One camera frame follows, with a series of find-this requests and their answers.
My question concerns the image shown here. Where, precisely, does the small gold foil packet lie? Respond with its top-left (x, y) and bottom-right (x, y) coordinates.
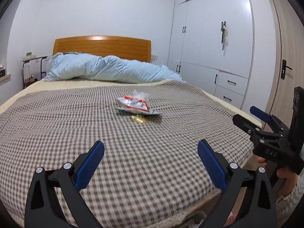
top-left (131, 114), bottom-right (149, 124)

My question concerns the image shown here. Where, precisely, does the red white snack wrapper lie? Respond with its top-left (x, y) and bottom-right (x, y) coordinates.
top-left (116, 89), bottom-right (162, 116)

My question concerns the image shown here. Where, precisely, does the person right hand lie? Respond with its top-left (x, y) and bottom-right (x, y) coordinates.
top-left (257, 156), bottom-right (299, 196)

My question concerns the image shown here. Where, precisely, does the bag hanging on wardrobe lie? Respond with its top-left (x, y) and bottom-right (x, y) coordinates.
top-left (221, 21), bottom-right (228, 51)

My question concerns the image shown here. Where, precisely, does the white built-in wardrobe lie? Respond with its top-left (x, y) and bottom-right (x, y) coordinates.
top-left (167, 0), bottom-right (253, 108)

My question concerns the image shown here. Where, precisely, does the beige room door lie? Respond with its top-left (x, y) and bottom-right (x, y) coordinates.
top-left (266, 0), bottom-right (303, 127)

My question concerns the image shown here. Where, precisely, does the brown checkered bedspread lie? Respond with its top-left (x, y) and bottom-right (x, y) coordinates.
top-left (1, 81), bottom-right (253, 227)

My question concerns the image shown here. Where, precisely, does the wooden window sill shelf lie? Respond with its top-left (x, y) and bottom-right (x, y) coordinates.
top-left (0, 74), bottom-right (11, 82)

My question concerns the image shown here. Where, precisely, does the black metal side rack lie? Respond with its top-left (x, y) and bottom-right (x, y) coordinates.
top-left (22, 52), bottom-right (51, 89)

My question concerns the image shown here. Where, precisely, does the light blue duvet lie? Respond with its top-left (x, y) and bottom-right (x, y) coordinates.
top-left (45, 52), bottom-right (183, 84)

